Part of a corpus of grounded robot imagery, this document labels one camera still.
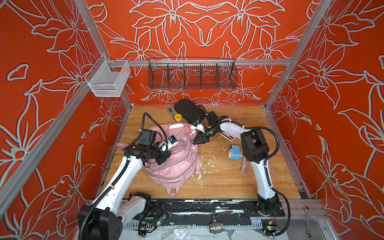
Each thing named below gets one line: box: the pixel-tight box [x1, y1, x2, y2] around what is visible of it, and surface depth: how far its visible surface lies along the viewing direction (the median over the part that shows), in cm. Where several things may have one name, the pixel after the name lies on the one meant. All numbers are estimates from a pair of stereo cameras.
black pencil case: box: [174, 99, 206, 124], surface depth 112 cm
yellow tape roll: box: [174, 113, 183, 122], surface depth 112 cm
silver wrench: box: [303, 206, 312, 239], surface depth 71 cm
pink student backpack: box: [144, 122, 201, 197], surface depth 79 cm
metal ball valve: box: [209, 210, 234, 235], surface depth 67 cm
